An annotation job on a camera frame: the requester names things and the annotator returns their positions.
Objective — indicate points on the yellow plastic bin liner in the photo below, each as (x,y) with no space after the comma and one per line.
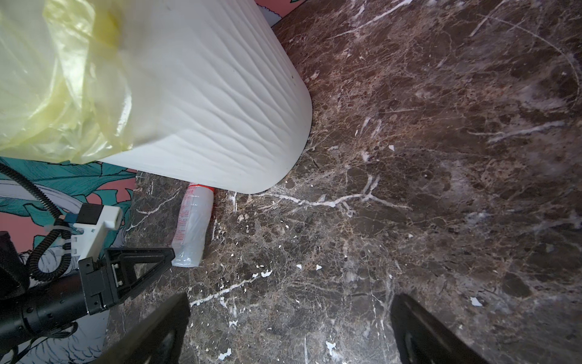
(64,91)

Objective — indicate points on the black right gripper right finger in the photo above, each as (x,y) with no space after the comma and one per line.
(421,338)

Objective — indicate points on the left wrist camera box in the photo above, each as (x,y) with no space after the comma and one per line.
(92,223)

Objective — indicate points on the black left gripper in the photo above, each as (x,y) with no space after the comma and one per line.
(94,288)

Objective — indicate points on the white opaque bottle red cap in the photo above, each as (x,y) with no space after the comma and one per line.
(192,225)

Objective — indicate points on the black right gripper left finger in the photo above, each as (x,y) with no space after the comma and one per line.
(156,339)

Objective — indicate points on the white ribbed trash bin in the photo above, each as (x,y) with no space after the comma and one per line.
(216,99)

